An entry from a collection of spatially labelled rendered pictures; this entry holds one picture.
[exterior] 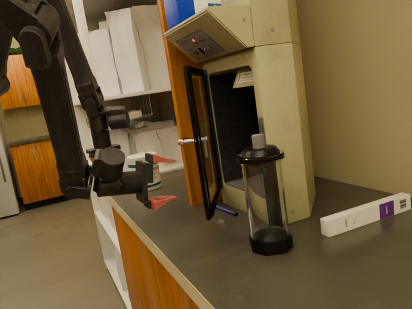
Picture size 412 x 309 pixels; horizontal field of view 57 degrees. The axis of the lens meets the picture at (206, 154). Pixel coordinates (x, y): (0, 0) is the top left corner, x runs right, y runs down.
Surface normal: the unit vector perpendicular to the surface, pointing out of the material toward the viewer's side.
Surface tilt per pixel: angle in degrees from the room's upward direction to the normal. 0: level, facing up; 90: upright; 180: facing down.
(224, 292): 0
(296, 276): 0
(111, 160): 40
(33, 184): 90
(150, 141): 92
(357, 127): 90
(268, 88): 90
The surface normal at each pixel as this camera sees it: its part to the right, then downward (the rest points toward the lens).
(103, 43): 0.33, 0.00
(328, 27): -0.90, 0.20
